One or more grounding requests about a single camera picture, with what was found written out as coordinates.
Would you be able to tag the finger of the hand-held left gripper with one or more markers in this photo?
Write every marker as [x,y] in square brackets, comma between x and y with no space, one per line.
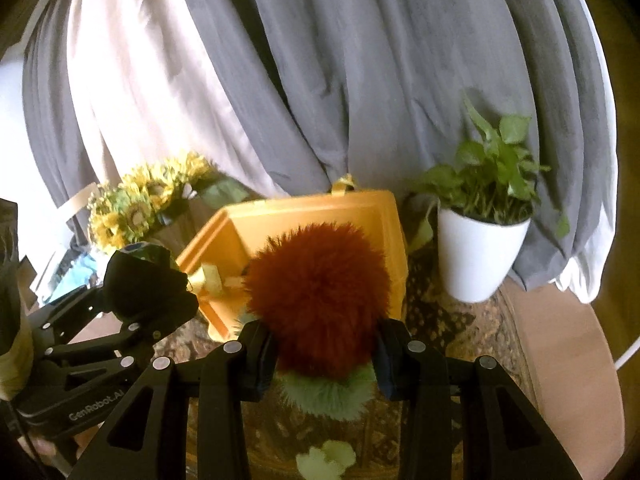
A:
[75,312]
[115,347]

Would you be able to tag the light green flower plush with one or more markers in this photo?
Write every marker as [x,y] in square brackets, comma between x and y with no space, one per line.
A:
[325,460]

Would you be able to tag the blue cloth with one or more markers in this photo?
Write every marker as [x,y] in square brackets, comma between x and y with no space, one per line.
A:
[75,272]

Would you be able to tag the white sheer curtain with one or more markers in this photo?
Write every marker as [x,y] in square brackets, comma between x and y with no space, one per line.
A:
[580,275]

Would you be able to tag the beige curtain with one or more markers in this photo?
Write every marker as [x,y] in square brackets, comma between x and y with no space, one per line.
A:
[165,85]

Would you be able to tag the green potted plant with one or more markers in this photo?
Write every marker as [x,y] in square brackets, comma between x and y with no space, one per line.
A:
[485,170]

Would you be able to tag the grey-green ribbed vase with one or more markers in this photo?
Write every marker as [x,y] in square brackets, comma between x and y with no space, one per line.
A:
[175,237]

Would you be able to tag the sunflower bouquet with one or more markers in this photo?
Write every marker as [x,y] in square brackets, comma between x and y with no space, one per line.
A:
[145,195]

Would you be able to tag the grey curtain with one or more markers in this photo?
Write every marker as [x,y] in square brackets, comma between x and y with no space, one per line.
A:
[400,60]
[45,135]

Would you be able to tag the red and green furry plush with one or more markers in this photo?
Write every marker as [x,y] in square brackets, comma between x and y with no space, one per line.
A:
[315,290]

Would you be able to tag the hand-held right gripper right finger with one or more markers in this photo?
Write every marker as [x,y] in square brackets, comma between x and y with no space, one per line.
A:
[389,367]

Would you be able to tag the black plush with green face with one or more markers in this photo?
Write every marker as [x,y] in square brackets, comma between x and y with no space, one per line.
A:
[145,285]

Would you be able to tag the patterned fringed table cloth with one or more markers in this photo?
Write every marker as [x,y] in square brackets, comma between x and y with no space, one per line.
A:
[440,320]

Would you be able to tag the white plant pot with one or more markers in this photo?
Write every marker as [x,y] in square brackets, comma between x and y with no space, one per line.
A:
[480,255]

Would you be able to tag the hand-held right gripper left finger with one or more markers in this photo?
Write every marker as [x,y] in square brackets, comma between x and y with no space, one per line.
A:
[255,365]

